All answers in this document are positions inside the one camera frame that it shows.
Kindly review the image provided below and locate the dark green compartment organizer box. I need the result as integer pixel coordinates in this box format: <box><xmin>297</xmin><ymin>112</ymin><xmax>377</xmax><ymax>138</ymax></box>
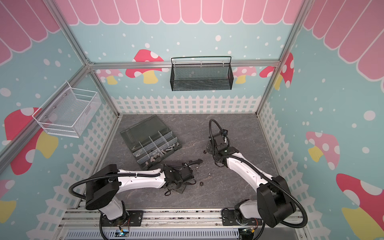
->
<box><xmin>120</xmin><ymin>115</ymin><xmax>182</xmax><ymax>170</ymax></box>

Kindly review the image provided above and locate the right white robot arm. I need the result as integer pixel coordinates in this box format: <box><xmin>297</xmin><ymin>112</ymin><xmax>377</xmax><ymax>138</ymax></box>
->
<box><xmin>207</xmin><ymin>130</ymin><xmax>308</xmax><ymax>229</ymax></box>

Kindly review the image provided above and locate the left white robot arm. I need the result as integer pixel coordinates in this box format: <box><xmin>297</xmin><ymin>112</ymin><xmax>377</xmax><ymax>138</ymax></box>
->
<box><xmin>69</xmin><ymin>164</ymin><xmax>196</xmax><ymax>221</ymax></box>

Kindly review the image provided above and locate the black wire mesh basket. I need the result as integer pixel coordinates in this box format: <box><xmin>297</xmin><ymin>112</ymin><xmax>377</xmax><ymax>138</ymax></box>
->
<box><xmin>170</xmin><ymin>56</ymin><xmax>234</xmax><ymax>91</ymax></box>

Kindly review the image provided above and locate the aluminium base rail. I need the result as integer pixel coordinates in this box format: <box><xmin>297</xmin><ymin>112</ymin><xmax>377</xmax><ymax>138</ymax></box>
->
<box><xmin>58</xmin><ymin>207</ymin><xmax>307</xmax><ymax>229</ymax></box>

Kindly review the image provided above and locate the white wire mesh basket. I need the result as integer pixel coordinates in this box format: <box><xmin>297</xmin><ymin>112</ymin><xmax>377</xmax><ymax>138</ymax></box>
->
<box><xmin>32</xmin><ymin>82</ymin><xmax>102</xmax><ymax>138</ymax></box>

